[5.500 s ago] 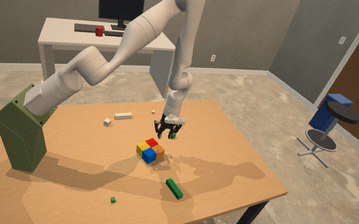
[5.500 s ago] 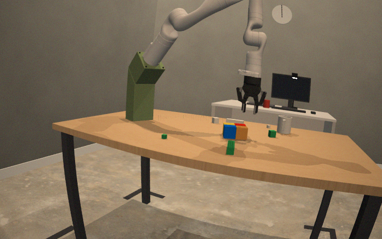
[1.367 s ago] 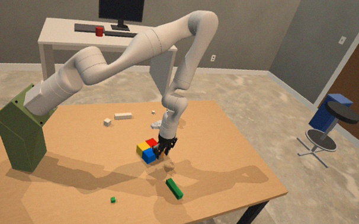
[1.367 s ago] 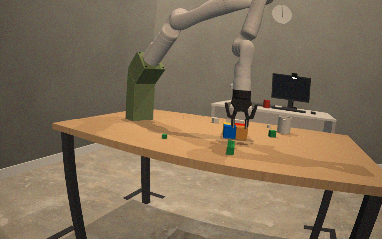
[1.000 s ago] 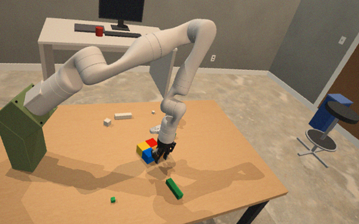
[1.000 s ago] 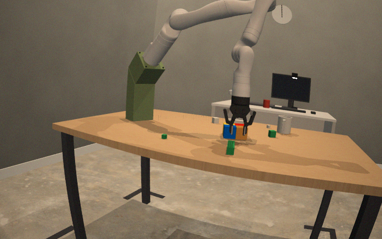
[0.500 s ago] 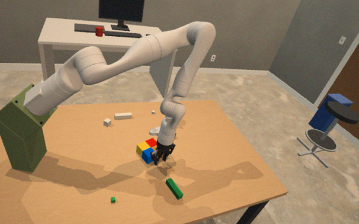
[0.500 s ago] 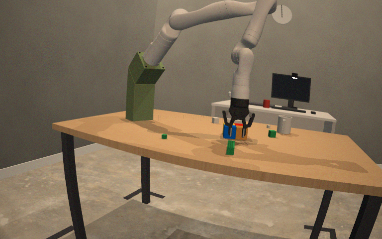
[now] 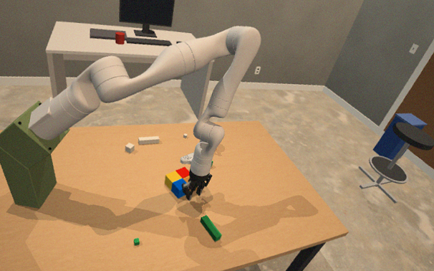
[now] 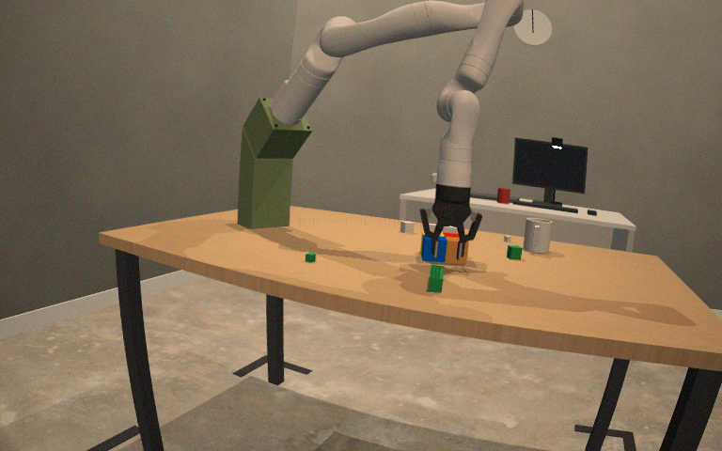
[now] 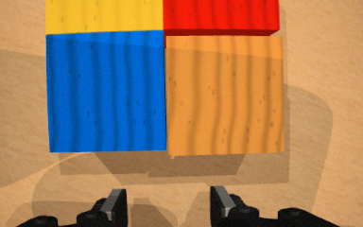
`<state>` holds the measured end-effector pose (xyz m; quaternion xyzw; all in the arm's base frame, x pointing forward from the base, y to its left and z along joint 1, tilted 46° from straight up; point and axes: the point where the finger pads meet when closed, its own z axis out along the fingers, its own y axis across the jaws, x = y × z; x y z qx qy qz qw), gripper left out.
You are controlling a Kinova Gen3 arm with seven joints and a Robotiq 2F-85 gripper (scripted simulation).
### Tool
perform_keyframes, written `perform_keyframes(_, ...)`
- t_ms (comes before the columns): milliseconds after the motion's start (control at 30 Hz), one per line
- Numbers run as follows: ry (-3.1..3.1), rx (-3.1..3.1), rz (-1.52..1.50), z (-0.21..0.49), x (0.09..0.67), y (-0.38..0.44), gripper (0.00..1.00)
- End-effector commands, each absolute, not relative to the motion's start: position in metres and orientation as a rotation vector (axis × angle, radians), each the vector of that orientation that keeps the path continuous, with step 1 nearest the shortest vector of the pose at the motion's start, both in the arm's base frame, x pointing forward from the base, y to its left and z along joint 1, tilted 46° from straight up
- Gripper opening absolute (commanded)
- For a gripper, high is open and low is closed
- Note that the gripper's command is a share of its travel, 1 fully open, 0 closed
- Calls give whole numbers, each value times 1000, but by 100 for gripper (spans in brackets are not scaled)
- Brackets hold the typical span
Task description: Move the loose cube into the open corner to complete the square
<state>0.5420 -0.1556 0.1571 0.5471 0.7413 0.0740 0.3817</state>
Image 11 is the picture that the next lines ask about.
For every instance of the blue cube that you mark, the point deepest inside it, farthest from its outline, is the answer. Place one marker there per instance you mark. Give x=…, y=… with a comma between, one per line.
x=106, y=91

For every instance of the red wooden cube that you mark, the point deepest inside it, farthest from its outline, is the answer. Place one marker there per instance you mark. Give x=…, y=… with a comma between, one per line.
x=220, y=17

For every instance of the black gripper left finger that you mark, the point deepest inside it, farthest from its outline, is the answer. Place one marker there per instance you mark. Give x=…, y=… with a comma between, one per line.
x=115, y=208

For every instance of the orange wooden cube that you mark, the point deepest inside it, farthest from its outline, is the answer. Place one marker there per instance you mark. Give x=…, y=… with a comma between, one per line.
x=225, y=94

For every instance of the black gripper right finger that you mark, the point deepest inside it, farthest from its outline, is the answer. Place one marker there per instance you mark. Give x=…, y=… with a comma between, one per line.
x=228, y=210

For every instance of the yellow cube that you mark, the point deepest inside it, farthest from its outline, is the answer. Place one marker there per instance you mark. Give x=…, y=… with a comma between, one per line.
x=90, y=16

